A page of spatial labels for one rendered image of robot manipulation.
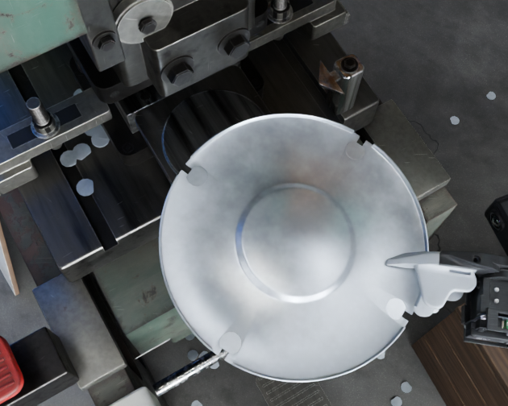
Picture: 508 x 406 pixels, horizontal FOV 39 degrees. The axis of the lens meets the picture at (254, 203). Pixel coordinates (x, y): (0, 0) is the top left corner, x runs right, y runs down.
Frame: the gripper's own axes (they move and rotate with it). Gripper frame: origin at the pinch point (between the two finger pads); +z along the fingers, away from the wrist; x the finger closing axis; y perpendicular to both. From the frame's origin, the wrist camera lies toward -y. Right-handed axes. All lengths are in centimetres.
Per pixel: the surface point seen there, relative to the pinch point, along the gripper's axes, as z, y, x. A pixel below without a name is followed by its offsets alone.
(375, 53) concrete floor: -10, -78, 76
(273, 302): 12.8, 6.9, -0.5
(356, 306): 4.1, 5.9, 0.0
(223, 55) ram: 21.4, -12.9, -14.0
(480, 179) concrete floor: -36, -47, 74
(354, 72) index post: 7.0, -20.9, -2.5
